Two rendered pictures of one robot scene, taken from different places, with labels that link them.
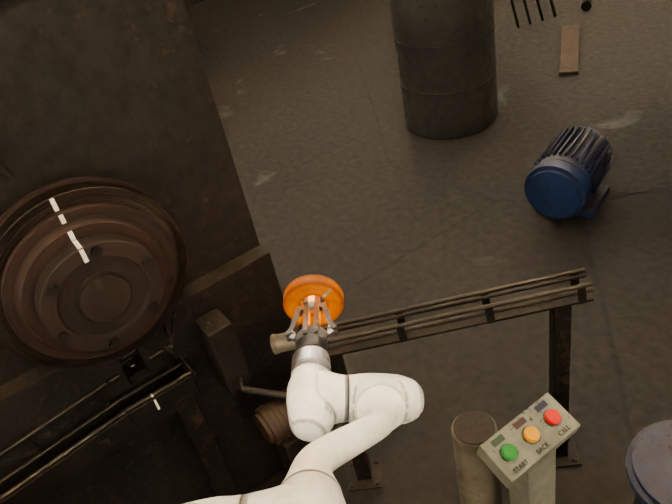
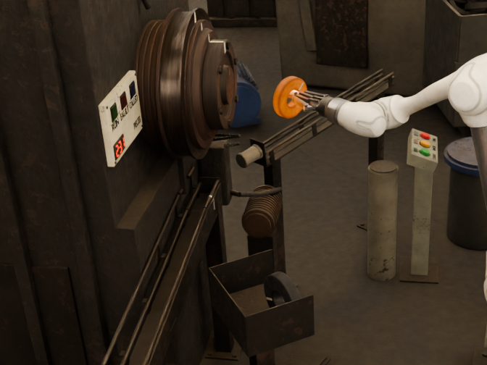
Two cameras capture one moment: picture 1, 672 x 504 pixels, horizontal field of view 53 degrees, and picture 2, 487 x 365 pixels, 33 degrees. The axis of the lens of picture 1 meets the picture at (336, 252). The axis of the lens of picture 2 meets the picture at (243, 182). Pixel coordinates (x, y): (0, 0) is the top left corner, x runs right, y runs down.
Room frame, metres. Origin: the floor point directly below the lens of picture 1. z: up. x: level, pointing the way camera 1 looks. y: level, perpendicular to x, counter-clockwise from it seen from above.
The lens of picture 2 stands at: (-0.34, 2.34, 2.05)
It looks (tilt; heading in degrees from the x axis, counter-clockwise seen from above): 28 degrees down; 311
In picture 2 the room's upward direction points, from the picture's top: 4 degrees counter-clockwise
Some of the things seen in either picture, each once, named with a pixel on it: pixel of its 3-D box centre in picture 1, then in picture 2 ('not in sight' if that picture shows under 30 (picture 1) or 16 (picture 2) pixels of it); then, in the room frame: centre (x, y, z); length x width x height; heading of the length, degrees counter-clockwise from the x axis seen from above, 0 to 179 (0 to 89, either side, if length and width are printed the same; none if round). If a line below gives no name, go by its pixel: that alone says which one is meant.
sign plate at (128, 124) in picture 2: not in sight; (122, 116); (1.29, 0.93, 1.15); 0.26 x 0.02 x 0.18; 118
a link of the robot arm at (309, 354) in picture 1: (311, 365); (338, 111); (1.11, 0.11, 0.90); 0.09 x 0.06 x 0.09; 83
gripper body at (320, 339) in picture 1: (311, 342); (322, 105); (1.18, 0.10, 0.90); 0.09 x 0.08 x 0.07; 173
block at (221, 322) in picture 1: (223, 350); (214, 172); (1.47, 0.38, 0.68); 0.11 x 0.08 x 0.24; 28
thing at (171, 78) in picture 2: (89, 275); (191, 84); (1.35, 0.58, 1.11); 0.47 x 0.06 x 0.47; 118
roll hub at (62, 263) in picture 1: (102, 294); (221, 85); (1.27, 0.54, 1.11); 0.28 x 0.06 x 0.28; 118
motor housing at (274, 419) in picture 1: (307, 451); (264, 255); (1.39, 0.23, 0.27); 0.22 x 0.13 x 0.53; 118
